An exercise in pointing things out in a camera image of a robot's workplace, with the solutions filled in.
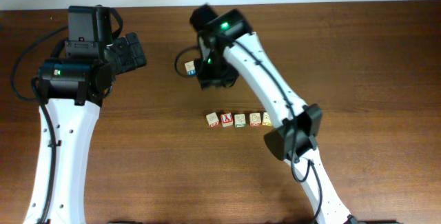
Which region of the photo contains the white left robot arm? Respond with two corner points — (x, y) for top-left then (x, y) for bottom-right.
(24, 32), (147, 223)

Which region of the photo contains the wooden block red side engraved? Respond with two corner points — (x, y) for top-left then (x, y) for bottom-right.
(249, 112), (262, 127)

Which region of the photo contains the plain wooden block upper left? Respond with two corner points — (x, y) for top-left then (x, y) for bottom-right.
(184, 61), (196, 77)

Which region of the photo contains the wooden block red bottom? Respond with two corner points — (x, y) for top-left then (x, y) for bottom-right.
(206, 112), (220, 128)

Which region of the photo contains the wooden block yellow side engraved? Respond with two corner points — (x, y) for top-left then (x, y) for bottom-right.
(262, 112), (273, 126)

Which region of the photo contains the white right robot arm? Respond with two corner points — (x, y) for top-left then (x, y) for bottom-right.
(189, 5), (357, 223)

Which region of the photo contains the wooden block red letter Y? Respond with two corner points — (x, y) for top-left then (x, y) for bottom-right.
(220, 112), (234, 128)

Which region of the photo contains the wooden block green letter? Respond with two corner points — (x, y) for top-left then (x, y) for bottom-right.
(234, 114), (246, 128)

